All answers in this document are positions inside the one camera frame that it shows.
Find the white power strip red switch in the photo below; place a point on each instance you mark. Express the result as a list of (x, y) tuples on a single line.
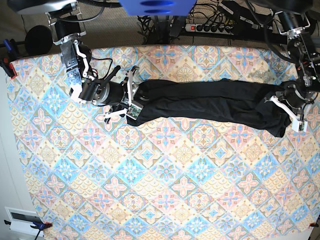
[(208, 28)]

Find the black t-shirt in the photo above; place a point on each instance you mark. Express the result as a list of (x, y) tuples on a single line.
[(225, 100)]

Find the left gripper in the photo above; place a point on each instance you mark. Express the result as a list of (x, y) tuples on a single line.
[(296, 95)]

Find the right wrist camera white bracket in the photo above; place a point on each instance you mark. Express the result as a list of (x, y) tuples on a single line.
[(134, 108)]

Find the white wall outlet box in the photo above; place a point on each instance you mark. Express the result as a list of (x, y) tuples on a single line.
[(22, 220)]

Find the blue table clamp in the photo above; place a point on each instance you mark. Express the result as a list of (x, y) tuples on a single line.
[(5, 62)]

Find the black orange bottom clamp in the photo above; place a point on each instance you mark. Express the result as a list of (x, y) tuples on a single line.
[(37, 226)]

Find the patterned tablecloth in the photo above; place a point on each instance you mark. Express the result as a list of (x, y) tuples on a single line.
[(169, 179)]

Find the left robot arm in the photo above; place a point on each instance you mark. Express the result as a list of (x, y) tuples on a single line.
[(301, 48)]

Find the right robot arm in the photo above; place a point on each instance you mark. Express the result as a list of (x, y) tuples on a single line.
[(65, 17)]

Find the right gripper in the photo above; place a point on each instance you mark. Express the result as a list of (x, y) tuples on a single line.
[(112, 93)]

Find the round black speaker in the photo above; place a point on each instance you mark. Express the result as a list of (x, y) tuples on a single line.
[(38, 40)]

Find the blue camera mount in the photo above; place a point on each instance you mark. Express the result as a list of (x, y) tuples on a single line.
[(157, 7)]

